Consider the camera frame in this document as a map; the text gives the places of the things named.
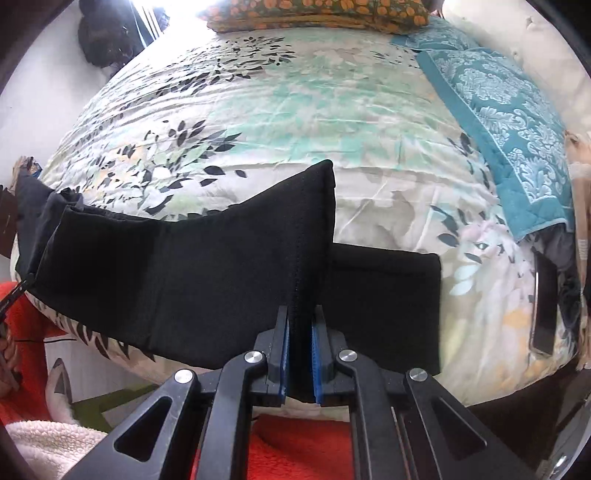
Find dark hanging bags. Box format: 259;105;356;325
76;0;172;70

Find printed floor cushion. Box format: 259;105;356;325
45;356;75;418

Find red fleece garment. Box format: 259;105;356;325
0;281;357;480

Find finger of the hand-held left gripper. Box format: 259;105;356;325
0;274;37;324

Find green flat object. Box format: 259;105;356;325
74;398;155;431

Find black pants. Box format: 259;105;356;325
14;159;441;403

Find black smartphone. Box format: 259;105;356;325
529;251;560;357

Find dark grey cloth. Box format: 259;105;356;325
522;225;583;352

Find floral leaf bed cover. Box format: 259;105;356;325
14;32;583;411

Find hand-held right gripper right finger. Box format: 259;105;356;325
311;307;536;480

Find small teal patterned pillow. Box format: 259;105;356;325
392;27;481;52

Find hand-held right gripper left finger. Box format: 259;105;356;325
60;305;291;480

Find orange floral pillow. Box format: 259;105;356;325
198;0;432;36

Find large teal patterned pillow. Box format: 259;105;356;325
418;48;575;243

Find white fleece cloth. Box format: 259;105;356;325
4;419;112;480

